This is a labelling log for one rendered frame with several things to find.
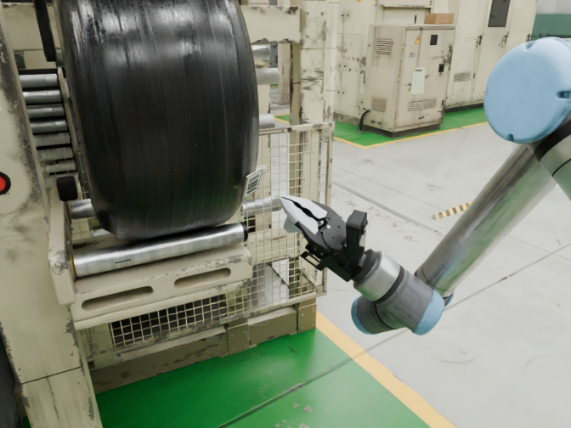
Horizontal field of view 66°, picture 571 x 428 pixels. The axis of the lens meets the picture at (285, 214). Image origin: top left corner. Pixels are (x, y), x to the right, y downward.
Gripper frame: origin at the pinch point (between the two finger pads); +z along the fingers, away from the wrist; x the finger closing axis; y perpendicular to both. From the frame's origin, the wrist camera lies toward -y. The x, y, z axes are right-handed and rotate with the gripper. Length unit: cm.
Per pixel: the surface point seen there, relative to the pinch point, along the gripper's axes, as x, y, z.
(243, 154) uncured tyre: -2.6, -5.5, 11.2
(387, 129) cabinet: 396, 244, -78
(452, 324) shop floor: 76, 88, -106
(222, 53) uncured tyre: 1.5, -16.4, 22.6
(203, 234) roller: -6.4, 17.2, 8.8
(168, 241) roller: -11.6, 18.5, 13.5
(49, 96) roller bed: 10, 35, 61
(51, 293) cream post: -28, 34, 26
